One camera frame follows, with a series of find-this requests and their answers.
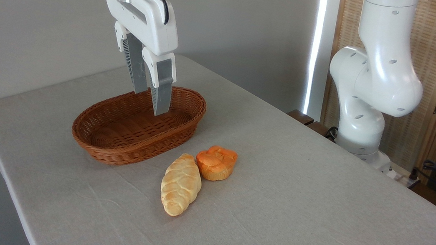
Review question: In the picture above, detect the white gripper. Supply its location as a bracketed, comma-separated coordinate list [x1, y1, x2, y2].
[85, 0, 187, 118]

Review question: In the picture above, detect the brown woven wicker basket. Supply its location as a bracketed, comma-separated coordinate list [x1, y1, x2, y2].
[68, 74, 209, 177]

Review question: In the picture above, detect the orange muffin-shaped bread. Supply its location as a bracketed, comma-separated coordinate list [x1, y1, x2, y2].
[193, 143, 239, 184]

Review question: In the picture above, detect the pale braided bread loaf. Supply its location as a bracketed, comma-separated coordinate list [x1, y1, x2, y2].
[157, 151, 206, 220]

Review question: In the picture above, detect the dark brown wooden furniture edge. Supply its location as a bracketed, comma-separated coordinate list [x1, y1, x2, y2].
[285, 108, 340, 141]

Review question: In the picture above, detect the grey tablecloth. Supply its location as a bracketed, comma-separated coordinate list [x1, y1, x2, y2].
[0, 31, 436, 245]

